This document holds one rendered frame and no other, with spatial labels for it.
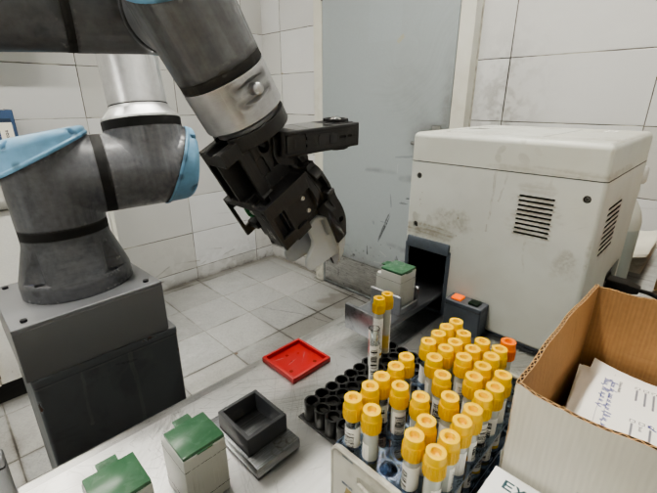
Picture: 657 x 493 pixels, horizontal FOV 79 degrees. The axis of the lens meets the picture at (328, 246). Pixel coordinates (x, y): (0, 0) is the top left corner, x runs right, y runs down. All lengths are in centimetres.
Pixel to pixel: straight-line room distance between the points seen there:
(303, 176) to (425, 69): 179
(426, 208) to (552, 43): 140
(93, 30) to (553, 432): 48
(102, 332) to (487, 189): 59
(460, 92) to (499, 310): 150
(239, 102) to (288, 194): 9
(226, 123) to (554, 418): 33
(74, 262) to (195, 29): 42
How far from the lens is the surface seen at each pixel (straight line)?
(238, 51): 34
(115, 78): 69
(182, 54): 34
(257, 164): 38
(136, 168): 65
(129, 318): 67
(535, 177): 59
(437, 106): 210
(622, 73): 191
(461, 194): 64
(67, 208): 65
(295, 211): 40
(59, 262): 66
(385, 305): 51
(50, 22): 42
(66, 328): 65
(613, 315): 56
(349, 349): 61
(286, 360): 58
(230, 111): 35
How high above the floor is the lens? 122
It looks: 20 degrees down
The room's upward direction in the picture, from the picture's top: straight up
